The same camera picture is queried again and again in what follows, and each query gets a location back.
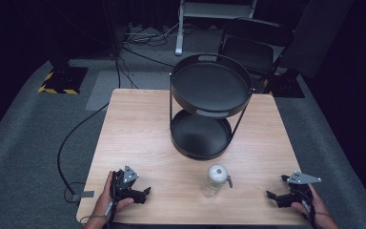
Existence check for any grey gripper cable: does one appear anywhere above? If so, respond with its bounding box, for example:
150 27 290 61
78 199 114 224

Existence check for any white metal stand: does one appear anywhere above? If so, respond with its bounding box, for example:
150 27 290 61
173 0 258 57

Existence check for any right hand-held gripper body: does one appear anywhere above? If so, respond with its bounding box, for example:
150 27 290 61
280 171 323 208

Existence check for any clear bottle with white cap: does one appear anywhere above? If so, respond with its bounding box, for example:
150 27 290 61
201 163 234 199

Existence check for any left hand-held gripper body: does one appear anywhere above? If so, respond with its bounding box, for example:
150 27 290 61
111 164 140 204

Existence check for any tangle of floor cables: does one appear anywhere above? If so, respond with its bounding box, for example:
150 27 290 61
122 21 181 49

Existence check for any black yellow striped base plate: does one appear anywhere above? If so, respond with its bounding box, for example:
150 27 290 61
37 66 90 95
262 70 306 99

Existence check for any black two-tier round rack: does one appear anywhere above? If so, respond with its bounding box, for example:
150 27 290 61
168 52 255 161

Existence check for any person's right hand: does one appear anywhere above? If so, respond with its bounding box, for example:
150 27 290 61
290 183 332 225

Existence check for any black folding chair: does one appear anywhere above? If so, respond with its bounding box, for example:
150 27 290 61
217 17 295 84

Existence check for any dark grey padded panel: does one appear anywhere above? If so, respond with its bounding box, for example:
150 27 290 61
279 0 355 79

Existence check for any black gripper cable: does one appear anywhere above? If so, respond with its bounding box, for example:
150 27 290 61
302 199 333 229

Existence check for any black floor cable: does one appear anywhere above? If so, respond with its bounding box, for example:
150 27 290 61
56 53 122 204

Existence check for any grey tape strip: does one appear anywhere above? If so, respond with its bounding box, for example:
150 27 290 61
75 190 95 200

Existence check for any person's left hand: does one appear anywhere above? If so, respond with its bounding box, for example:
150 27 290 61
91 171 135 223

